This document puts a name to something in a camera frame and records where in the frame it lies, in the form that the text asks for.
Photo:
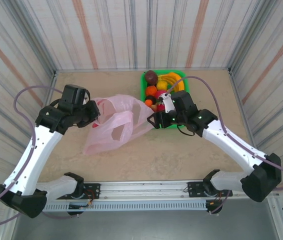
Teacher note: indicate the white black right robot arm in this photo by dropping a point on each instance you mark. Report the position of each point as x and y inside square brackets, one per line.
[231, 145]

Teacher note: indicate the green plastic basket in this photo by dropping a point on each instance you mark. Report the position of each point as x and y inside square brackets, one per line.
[187, 83]

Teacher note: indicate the pink plastic bag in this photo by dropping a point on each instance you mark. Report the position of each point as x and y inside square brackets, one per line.
[101, 142]

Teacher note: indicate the grey metal panel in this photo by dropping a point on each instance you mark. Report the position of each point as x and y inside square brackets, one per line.
[144, 225]

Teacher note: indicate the small red fake strawberry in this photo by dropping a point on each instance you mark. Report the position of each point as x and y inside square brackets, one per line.
[160, 107]

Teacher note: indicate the small orange fake fruit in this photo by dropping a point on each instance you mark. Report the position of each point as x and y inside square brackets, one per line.
[148, 102]

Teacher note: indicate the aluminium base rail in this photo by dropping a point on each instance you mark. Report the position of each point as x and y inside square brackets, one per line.
[144, 190]

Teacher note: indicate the orange yellow fake banana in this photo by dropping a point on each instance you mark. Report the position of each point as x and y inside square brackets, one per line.
[179, 82]

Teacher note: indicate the small fake peach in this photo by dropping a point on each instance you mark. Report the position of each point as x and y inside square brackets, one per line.
[154, 107]

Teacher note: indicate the large dark red fake fruit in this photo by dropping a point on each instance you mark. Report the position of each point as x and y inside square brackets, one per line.
[151, 76]

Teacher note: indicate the yellow fake lemon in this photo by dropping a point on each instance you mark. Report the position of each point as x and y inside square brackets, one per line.
[162, 85]

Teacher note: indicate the aluminium frame bar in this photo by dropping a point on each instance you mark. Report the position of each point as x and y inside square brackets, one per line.
[53, 80]
[240, 105]

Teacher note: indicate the orange fake tangerine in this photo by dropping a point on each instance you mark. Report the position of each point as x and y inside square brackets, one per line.
[151, 90]

